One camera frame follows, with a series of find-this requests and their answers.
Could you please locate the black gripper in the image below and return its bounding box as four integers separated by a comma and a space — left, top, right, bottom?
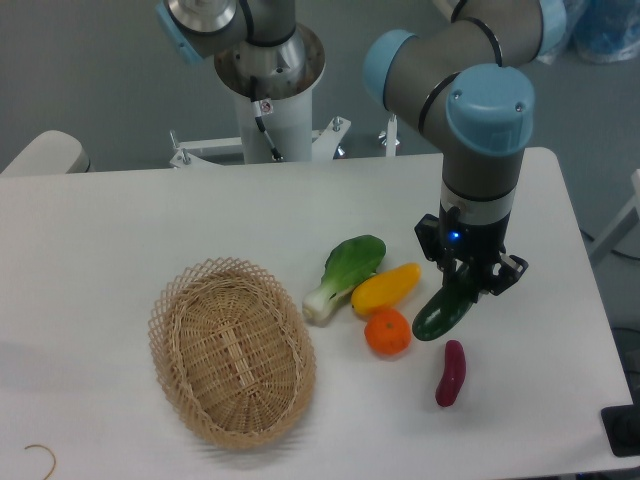
414, 207, 528, 303

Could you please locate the dark green cucumber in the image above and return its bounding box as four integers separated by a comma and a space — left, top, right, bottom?
412, 265, 476, 341

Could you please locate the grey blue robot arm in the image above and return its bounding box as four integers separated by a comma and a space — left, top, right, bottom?
156, 1, 566, 295

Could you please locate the purple sweet potato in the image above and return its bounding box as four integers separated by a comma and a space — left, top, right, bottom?
435, 340, 466, 408

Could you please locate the orange tangerine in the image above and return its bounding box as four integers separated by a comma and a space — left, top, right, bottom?
364, 309, 412, 356

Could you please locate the green bok choy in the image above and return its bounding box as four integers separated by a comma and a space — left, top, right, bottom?
302, 235, 386, 326

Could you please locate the black device at table edge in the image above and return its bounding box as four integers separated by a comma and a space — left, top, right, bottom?
601, 405, 639, 458

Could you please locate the woven wicker basket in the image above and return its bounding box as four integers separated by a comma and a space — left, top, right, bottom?
149, 258, 316, 450

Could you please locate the blue plastic bag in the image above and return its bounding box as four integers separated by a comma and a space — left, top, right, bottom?
537, 0, 639, 65

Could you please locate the tan rubber band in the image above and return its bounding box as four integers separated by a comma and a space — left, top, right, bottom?
24, 444, 58, 476

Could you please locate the white frame at right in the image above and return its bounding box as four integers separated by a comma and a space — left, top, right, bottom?
587, 170, 639, 265

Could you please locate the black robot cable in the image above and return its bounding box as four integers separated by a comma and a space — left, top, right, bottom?
248, 74, 284, 162

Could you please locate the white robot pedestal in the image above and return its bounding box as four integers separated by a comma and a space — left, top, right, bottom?
170, 24, 351, 168

